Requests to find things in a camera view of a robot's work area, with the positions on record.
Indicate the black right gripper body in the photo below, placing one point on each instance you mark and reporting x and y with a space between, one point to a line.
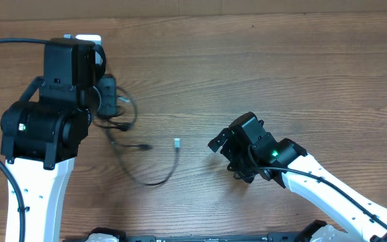
238 157

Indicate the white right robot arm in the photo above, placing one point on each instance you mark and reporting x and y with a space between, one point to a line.
251 151

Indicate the brown cardboard back panel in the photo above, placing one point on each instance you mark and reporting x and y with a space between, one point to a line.
15 10

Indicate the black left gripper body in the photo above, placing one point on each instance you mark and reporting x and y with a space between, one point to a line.
107 97

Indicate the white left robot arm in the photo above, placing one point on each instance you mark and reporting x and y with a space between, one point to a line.
42 132

